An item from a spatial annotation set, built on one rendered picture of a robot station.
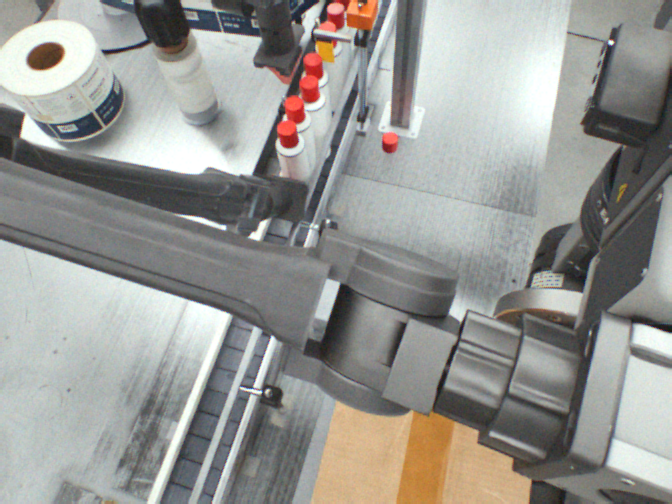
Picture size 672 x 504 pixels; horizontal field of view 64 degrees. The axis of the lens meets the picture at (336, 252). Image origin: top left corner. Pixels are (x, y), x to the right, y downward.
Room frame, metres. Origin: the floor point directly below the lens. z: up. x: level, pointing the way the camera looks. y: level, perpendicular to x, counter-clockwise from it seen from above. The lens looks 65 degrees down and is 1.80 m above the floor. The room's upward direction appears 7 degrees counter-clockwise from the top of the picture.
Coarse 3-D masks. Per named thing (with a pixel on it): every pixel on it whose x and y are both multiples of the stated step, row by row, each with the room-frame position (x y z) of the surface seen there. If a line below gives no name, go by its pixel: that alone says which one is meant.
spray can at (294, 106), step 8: (296, 96) 0.64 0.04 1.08; (288, 104) 0.62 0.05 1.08; (296, 104) 0.62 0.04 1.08; (288, 112) 0.61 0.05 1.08; (296, 112) 0.61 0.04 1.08; (304, 112) 0.62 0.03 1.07; (296, 120) 0.61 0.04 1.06; (304, 120) 0.61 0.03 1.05; (304, 128) 0.60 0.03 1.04; (312, 128) 0.62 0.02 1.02; (304, 136) 0.60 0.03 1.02; (312, 136) 0.61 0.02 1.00; (312, 144) 0.61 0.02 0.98; (312, 152) 0.61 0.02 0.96; (312, 160) 0.60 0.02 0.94; (312, 168) 0.60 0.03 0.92
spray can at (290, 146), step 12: (288, 120) 0.59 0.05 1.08; (288, 132) 0.56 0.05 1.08; (276, 144) 0.57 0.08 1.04; (288, 144) 0.56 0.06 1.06; (300, 144) 0.57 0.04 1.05; (288, 156) 0.55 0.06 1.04; (300, 156) 0.55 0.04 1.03; (288, 168) 0.55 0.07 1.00; (300, 168) 0.55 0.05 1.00; (300, 180) 0.55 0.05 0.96
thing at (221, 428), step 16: (352, 64) 0.81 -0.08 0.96; (352, 80) 0.77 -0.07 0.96; (336, 112) 0.69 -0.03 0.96; (336, 128) 0.67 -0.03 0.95; (320, 160) 0.59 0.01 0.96; (288, 240) 0.43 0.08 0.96; (256, 336) 0.26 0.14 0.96; (240, 368) 0.21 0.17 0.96; (240, 384) 0.19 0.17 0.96; (224, 416) 0.14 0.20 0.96; (224, 432) 0.12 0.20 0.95; (208, 464) 0.08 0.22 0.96; (192, 496) 0.04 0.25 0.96
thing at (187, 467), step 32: (384, 0) 1.08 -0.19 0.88; (352, 96) 0.80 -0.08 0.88; (320, 192) 0.57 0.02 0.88; (288, 224) 0.50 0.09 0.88; (224, 352) 0.26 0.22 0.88; (256, 352) 0.26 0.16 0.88; (224, 384) 0.21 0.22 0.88; (192, 448) 0.11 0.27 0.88; (224, 448) 0.11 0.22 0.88; (192, 480) 0.06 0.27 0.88
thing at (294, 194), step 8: (256, 176) 0.53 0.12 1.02; (264, 176) 0.52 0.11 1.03; (272, 184) 0.48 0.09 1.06; (280, 184) 0.49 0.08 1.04; (288, 184) 0.50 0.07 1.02; (296, 184) 0.50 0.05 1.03; (304, 184) 0.50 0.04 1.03; (280, 192) 0.46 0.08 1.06; (288, 192) 0.48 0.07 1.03; (296, 192) 0.49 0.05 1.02; (304, 192) 0.49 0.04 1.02; (288, 200) 0.47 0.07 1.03; (296, 200) 0.48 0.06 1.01; (304, 200) 0.47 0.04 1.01; (288, 208) 0.47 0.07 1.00; (296, 208) 0.47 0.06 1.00; (304, 208) 0.47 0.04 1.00; (280, 216) 0.46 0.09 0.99; (288, 216) 0.46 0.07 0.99; (296, 216) 0.46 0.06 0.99
